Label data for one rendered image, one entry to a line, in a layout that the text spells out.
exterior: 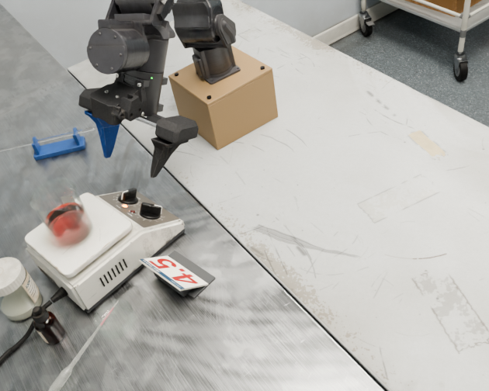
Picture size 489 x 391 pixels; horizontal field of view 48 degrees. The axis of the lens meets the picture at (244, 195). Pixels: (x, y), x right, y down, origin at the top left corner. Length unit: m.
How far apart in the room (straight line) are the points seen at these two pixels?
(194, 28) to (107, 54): 0.25
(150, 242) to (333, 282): 0.28
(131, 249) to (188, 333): 0.15
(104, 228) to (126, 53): 0.25
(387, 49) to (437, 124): 1.99
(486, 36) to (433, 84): 0.50
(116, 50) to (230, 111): 0.33
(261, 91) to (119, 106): 0.34
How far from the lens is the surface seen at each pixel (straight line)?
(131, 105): 0.76
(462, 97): 2.69
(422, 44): 3.07
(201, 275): 0.83
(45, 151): 1.15
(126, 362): 0.78
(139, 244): 0.83
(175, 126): 0.78
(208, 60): 1.01
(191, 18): 0.95
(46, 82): 1.40
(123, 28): 0.76
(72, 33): 2.30
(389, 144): 1.00
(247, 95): 1.01
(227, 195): 0.93
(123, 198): 0.89
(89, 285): 0.81
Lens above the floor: 1.54
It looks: 44 degrees down
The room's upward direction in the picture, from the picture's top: 11 degrees counter-clockwise
